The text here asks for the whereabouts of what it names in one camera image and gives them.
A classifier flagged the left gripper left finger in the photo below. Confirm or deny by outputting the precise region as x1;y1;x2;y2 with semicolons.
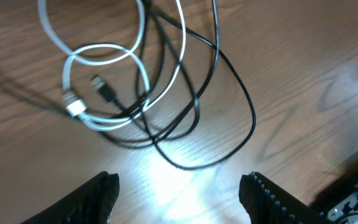
24;171;119;224

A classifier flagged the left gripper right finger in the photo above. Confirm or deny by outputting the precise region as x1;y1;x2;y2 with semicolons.
239;172;331;224

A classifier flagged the black usb cable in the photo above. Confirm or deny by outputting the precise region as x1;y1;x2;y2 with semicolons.
90;0;257;171

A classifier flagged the white usb cable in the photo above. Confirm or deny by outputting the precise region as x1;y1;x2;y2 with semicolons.
37;0;188;132

